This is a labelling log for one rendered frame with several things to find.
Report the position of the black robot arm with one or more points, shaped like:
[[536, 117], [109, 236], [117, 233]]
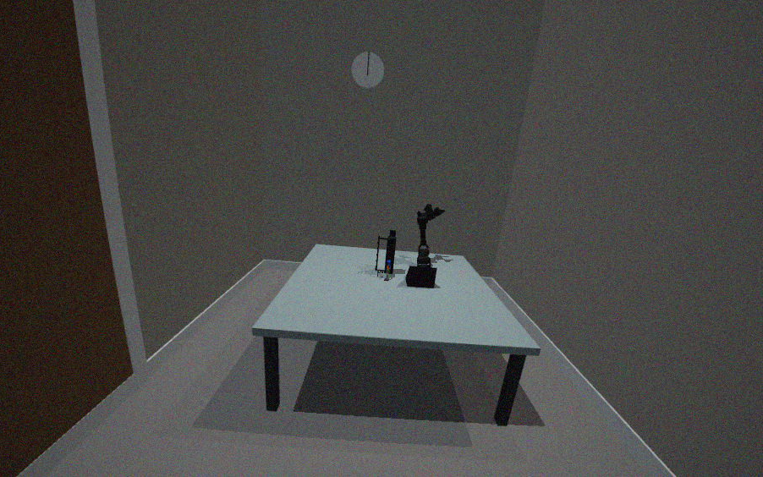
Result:
[[423, 254]]

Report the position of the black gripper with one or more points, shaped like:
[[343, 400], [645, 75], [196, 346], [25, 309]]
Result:
[[432, 214]]

